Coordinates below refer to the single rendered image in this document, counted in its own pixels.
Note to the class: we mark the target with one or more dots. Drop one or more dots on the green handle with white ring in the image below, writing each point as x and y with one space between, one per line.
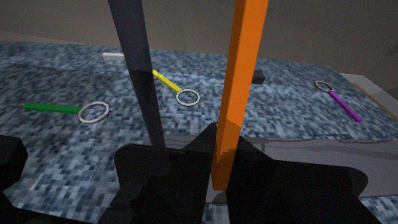
67 109

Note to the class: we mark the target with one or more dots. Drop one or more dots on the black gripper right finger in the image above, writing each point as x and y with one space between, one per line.
256 179

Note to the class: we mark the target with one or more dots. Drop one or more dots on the white loop with yellow handle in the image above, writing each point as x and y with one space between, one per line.
174 87

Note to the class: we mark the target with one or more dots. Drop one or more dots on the grey loop with orange handle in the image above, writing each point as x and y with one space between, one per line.
246 33

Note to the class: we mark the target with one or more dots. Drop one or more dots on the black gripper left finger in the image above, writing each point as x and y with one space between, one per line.
187 168

